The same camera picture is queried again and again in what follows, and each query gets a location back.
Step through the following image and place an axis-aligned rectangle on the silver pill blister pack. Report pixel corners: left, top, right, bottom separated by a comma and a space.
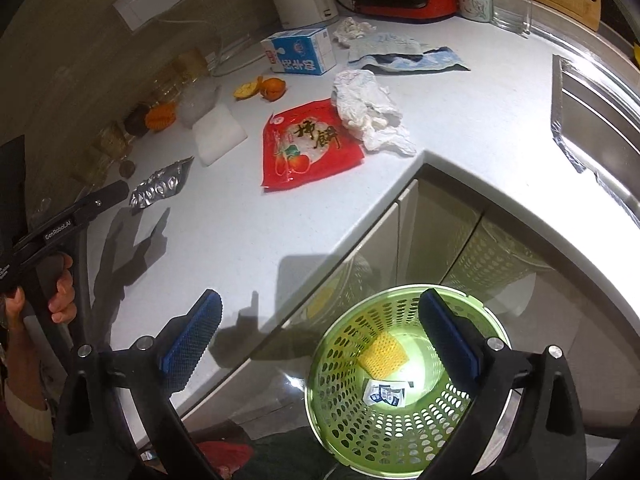
129, 156, 194, 210

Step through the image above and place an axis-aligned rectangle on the yellow foam net trash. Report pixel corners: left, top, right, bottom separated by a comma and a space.
358, 332, 409, 380

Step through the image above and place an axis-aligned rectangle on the green perforated trash basket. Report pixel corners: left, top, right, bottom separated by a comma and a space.
305, 283, 514, 466

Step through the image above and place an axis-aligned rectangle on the person's left hand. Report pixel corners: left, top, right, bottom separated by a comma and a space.
0, 252, 78, 334

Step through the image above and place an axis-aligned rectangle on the amber glass cup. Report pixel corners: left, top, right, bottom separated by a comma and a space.
92, 122, 131, 162
70, 146, 112, 188

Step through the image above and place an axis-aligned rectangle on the brown nut shell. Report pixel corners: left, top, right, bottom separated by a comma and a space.
118, 159, 137, 180

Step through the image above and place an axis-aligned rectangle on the small blue white wrapper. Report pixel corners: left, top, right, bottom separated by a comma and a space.
362, 379, 414, 408

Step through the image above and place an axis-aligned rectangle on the dark brown small pot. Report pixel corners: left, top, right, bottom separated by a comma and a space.
122, 103, 150, 138

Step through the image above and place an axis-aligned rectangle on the clear plastic bag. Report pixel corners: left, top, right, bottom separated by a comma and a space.
176, 77, 220, 128

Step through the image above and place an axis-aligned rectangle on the tall amber ribbed glass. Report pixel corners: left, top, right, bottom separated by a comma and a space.
171, 47, 209, 82

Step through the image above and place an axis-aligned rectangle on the orange peel inside up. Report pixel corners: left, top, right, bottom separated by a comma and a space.
233, 76, 262, 101

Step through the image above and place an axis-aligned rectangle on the orange peel skin up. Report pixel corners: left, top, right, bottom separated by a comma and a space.
259, 77, 286, 102

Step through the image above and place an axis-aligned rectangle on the red snack bag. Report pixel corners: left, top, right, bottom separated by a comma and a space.
262, 99, 363, 191

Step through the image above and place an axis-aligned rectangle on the large crumpled white tissue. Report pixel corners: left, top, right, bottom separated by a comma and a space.
331, 70, 416, 157

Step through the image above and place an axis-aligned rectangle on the stainless steel sink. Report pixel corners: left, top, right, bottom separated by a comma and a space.
550, 55, 639, 222

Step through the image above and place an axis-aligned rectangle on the blue white milk carton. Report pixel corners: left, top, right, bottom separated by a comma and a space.
260, 27, 336, 76

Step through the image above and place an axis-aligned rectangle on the blue white plastic wrapper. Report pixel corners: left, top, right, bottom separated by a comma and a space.
347, 32, 468, 74

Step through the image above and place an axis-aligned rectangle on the small crumpled white tissue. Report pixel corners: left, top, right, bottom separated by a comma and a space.
333, 16, 376, 48

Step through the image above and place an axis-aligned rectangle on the clear glass mug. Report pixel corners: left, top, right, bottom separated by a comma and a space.
490, 0, 533, 37

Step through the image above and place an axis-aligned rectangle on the white power cable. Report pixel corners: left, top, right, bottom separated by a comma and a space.
158, 18, 274, 78

